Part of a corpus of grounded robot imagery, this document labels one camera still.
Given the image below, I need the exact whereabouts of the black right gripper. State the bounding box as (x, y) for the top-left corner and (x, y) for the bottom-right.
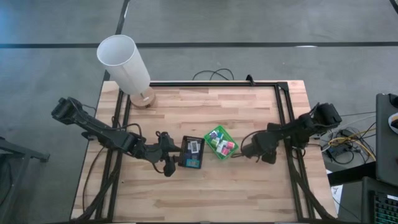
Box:
(241, 132), (280, 165)

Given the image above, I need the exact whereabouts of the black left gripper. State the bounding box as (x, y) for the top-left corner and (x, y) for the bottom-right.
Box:
(154, 131), (185, 178)

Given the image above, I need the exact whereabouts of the green plastic slotted basket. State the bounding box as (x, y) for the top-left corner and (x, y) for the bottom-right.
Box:
(203, 124), (239, 161)

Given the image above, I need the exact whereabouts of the black plastic slotted basket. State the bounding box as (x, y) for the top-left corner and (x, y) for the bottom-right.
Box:
(177, 135), (206, 170)

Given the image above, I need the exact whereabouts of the black power strip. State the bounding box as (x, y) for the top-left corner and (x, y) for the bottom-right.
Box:
(325, 144), (348, 158)

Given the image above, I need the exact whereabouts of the white paper sheet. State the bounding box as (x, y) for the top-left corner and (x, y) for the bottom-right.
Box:
(325, 169), (343, 207)

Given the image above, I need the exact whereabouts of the black desk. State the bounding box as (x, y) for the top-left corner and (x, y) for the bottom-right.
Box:
(326, 161), (377, 187)

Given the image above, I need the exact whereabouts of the white cylinder table lamp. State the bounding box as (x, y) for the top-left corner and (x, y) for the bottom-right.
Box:
(96, 34), (157, 109)

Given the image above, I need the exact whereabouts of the dark grey desk panel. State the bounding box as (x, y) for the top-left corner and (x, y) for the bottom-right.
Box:
(375, 92), (398, 187)

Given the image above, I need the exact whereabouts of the black laptop with lit keyboard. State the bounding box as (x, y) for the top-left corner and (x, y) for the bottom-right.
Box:
(360, 176), (398, 224)

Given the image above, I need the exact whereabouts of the black side table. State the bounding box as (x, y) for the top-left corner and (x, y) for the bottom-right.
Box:
(0, 136), (50, 224)

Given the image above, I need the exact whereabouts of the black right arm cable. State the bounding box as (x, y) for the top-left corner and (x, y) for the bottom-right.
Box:
(230, 129), (269, 159)

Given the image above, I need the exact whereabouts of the black aluminium table frame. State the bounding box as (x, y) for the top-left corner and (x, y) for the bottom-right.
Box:
(74, 80), (338, 223)

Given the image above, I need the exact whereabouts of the black floor cable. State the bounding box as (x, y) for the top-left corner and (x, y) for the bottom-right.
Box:
(192, 68), (235, 82)

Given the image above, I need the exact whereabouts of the brown cable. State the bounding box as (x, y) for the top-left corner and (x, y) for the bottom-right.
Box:
(81, 146), (106, 214)

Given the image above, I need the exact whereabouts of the yellow floor cable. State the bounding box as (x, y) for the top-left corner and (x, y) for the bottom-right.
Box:
(328, 136), (377, 161)

